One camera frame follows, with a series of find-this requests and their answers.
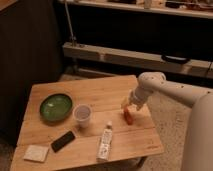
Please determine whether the white square sponge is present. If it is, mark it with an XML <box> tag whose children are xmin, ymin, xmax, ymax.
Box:
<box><xmin>23</xmin><ymin>145</ymin><xmax>49</xmax><ymax>162</ymax></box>

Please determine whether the clear plastic cup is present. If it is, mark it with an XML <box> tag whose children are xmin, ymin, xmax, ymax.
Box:
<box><xmin>73</xmin><ymin>104</ymin><xmax>91</xmax><ymax>128</ymax></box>

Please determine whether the wooden table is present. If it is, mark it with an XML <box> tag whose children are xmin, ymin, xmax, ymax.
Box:
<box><xmin>10</xmin><ymin>75</ymin><xmax>164</xmax><ymax>171</ymax></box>

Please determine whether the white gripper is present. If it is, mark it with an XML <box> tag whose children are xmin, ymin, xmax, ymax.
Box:
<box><xmin>121</xmin><ymin>87</ymin><xmax>151</xmax><ymax>111</ymax></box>

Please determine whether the black smartphone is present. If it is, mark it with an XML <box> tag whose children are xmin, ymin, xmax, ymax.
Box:
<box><xmin>51</xmin><ymin>131</ymin><xmax>75</xmax><ymax>152</ymax></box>

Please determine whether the black handle on shelf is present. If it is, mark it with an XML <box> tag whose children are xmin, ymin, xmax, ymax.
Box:
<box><xmin>161</xmin><ymin>55</ymin><xmax>190</xmax><ymax>64</ymax></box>

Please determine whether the green bowl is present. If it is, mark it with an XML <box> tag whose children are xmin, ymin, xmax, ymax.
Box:
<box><xmin>39</xmin><ymin>93</ymin><xmax>73</xmax><ymax>122</ymax></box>

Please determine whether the red orange pepper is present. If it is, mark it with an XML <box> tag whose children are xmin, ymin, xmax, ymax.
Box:
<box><xmin>123</xmin><ymin>107</ymin><xmax>134</xmax><ymax>125</ymax></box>

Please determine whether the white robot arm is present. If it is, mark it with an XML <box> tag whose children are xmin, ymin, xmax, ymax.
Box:
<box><xmin>121</xmin><ymin>72</ymin><xmax>213</xmax><ymax>171</ymax></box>

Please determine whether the white tube bottle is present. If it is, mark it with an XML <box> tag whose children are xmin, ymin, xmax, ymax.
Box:
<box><xmin>97</xmin><ymin>121</ymin><xmax>113</xmax><ymax>162</ymax></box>

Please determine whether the wooden shelf unit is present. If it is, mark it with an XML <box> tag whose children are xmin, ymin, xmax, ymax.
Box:
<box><xmin>56</xmin><ymin>0</ymin><xmax>213</xmax><ymax>78</ymax></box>

